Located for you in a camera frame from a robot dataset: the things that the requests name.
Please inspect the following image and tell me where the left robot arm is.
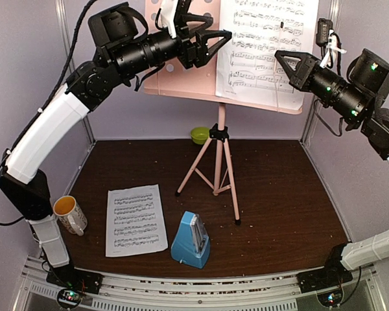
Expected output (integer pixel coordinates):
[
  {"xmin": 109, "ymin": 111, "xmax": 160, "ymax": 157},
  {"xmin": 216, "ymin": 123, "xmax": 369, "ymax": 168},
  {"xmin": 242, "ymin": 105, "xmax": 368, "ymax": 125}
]
[{"xmin": 0, "ymin": 1, "xmax": 232, "ymax": 288}]

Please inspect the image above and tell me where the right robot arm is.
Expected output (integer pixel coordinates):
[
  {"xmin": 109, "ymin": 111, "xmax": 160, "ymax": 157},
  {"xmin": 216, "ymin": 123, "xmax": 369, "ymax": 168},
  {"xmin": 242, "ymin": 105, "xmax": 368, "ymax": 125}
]
[{"xmin": 275, "ymin": 49, "xmax": 389, "ymax": 286}]

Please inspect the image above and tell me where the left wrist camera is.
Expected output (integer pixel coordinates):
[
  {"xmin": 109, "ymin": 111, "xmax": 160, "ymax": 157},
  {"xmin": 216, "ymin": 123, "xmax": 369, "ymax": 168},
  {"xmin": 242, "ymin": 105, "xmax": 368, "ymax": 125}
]
[{"xmin": 159, "ymin": 0, "xmax": 192, "ymax": 39}]

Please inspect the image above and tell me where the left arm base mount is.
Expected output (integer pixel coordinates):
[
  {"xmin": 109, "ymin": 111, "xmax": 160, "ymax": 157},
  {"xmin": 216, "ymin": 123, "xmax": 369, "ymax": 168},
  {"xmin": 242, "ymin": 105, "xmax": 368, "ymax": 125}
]
[{"xmin": 46, "ymin": 270, "xmax": 103, "ymax": 294}]

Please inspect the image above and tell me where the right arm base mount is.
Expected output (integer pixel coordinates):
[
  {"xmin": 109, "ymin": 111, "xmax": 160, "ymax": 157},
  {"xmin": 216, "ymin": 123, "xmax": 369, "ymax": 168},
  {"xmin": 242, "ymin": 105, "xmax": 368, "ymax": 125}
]
[{"xmin": 296, "ymin": 268, "xmax": 353, "ymax": 294}]

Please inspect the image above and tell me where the sheet music page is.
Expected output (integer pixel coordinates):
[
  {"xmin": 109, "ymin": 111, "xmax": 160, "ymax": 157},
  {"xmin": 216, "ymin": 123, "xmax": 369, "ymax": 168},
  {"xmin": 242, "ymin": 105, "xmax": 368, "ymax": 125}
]
[
  {"xmin": 105, "ymin": 185, "xmax": 169, "ymax": 257},
  {"xmin": 215, "ymin": 0, "xmax": 319, "ymax": 114}
]

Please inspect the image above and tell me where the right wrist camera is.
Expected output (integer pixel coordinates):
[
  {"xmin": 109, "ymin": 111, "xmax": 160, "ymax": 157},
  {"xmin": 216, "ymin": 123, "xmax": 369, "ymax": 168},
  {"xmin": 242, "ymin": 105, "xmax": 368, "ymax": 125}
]
[{"xmin": 316, "ymin": 18, "xmax": 347, "ymax": 69}]

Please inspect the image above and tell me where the patterned mug yellow inside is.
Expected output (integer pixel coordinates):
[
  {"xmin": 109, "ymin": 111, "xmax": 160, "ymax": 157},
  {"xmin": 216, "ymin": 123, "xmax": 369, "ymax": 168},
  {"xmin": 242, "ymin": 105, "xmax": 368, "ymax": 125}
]
[{"xmin": 53, "ymin": 196, "xmax": 88, "ymax": 236}]

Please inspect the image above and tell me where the green bowl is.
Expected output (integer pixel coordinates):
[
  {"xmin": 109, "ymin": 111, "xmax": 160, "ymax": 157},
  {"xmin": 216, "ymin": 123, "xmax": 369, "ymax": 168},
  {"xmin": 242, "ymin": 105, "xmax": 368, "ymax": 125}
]
[{"xmin": 190, "ymin": 127, "xmax": 209, "ymax": 145}]

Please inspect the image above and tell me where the blue metronome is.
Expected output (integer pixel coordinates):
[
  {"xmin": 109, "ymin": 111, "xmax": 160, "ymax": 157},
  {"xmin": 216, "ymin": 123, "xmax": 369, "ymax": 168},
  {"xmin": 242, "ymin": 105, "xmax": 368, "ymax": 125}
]
[{"xmin": 171, "ymin": 211, "xmax": 211, "ymax": 269}]

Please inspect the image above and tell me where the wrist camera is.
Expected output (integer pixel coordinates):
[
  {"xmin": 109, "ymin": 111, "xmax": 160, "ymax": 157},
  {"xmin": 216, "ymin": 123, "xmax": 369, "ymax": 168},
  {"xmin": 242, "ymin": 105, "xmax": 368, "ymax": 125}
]
[
  {"xmin": 316, "ymin": 18, "xmax": 347, "ymax": 69},
  {"xmin": 159, "ymin": 0, "xmax": 192, "ymax": 39}
]

